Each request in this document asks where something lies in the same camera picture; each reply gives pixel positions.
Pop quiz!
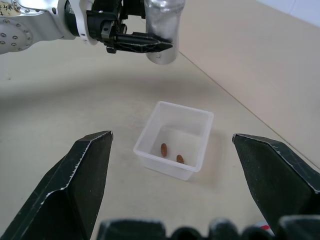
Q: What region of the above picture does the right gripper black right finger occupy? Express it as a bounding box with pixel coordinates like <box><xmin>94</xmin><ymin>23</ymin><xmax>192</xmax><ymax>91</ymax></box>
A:
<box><xmin>231</xmin><ymin>133</ymin><xmax>320</xmax><ymax>237</ymax></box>

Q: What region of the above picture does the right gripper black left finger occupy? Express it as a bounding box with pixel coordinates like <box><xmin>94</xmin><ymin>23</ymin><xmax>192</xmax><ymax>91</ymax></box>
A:
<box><xmin>0</xmin><ymin>130</ymin><xmax>114</xmax><ymax>240</ymax></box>

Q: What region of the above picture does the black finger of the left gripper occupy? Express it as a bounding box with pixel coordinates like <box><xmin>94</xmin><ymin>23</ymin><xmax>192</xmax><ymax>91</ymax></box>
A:
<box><xmin>106</xmin><ymin>31</ymin><xmax>174</xmax><ymax>55</ymax></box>
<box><xmin>123</xmin><ymin>0</ymin><xmax>147</xmax><ymax>20</ymax></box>

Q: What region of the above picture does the silver red can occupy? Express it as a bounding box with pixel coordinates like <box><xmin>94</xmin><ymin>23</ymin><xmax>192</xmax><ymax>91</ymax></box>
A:
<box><xmin>144</xmin><ymin>0</ymin><xmax>186</xmax><ymax>65</ymax></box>

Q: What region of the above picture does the clear square plastic container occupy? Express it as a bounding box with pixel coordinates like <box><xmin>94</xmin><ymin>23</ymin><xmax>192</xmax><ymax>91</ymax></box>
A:
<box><xmin>132</xmin><ymin>100</ymin><xmax>215</xmax><ymax>181</ymax></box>

